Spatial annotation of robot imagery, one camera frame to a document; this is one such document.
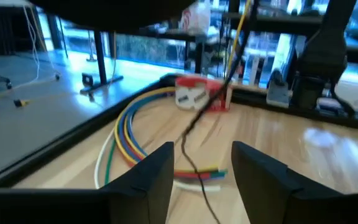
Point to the white plastic bag red print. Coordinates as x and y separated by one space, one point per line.
196 18

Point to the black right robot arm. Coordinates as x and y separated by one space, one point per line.
322 56

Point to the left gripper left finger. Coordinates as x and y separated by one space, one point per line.
73 207

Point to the red tape dispenser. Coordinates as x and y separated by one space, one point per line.
219 84

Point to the black stand base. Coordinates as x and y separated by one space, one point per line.
99 62

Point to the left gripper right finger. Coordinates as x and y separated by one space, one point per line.
291 208

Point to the silver mounting bracket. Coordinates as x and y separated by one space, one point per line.
278 95

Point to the black side desk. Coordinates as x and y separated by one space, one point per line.
291 23

